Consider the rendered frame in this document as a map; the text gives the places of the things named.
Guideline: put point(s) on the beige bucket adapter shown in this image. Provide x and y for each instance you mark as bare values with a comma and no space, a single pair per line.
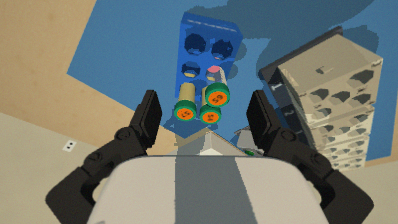
335,150
358,162
340,75
336,129

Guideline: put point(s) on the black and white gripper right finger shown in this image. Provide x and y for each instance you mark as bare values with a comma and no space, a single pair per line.
342,201

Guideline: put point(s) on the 50 ml tube with green cap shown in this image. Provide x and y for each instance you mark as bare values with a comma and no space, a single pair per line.
185,108

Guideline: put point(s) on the blue tube rack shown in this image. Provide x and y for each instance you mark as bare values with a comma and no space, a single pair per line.
206,36

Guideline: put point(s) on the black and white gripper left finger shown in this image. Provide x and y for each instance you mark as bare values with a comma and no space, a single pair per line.
71,200

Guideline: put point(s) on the blue flat mat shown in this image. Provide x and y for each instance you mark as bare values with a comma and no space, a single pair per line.
131,46

